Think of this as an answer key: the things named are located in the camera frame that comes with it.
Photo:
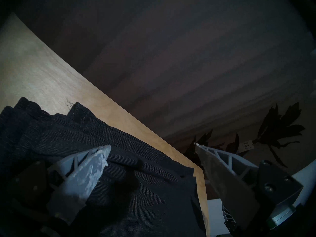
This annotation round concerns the white plant tag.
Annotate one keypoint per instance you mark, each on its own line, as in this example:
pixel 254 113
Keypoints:
pixel 247 145

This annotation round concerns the brown pleated curtain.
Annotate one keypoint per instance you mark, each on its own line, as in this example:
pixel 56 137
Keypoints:
pixel 185 53

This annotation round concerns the tall dark leafy plant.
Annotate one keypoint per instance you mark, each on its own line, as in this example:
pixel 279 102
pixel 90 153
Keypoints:
pixel 279 128

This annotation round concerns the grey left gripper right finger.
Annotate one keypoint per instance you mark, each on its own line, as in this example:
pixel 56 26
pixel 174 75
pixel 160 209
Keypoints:
pixel 234 187

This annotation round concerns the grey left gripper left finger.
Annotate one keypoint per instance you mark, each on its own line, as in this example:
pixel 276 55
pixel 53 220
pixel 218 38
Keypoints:
pixel 79 179

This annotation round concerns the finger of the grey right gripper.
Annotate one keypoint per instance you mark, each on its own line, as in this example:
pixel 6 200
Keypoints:
pixel 229 219

